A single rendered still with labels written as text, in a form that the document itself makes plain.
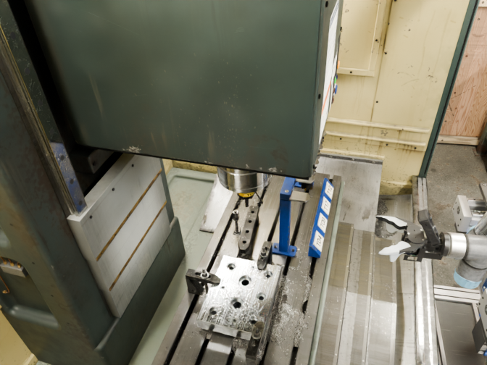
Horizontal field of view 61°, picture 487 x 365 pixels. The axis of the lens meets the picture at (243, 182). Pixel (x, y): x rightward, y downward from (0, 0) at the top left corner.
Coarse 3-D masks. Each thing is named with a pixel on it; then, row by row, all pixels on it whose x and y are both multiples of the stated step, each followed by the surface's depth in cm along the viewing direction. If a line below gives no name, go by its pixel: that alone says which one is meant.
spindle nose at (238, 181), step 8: (224, 168) 111; (224, 176) 113; (232, 176) 111; (240, 176) 110; (248, 176) 110; (256, 176) 111; (264, 176) 112; (224, 184) 115; (232, 184) 113; (240, 184) 112; (248, 184) 112; (256, 184) 112; (264, 184) 115; (240, 192) 114; (248, 192) 114
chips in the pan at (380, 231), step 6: (378, 204) 226; (384, 204) 226; (378, 210) 223; (384, 210) 223; (378, 222) 217; (384, 222) 215; (378, 228) 212; (384, 228) 212; (378, 234) 210; (384, 234) 209; (390, 234) 209
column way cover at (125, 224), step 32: (128, 160) 139; (96, 192) 126; (128, 192) 141; (160, 192) 166; (96, 224) 125; (128, 224) 145; (160, 224) 172; (96, 256) 128; (128, 256) 149; (128, 288) 154
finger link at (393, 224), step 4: (376, 216) 130; (380, 216) 129; (384, 216) 128; (384, 220) 128; (388, 220) 127; (392, 220) 127; (396, 220) 127; (400, 220) 127; (388, 224) 129; (392, 224) 127; (396, 224) 126; (400, 224) 125; (404, 224) 125; (388, 228) 130; (392, 228) 129; (396, 228) 126; (400, 228) 125; (392, 232) 130
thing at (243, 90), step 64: (64, 0) 87; (128, 0) 83; (192, 0) 79; (256, 0) 75; (320, 0) 73; (64, 64) 97; (128, 64) 92; (192, 64) 88; (256, 64) 83; (320, 64) 81; (128, 128) 104; (192, 128) 99; (256, 128) 93
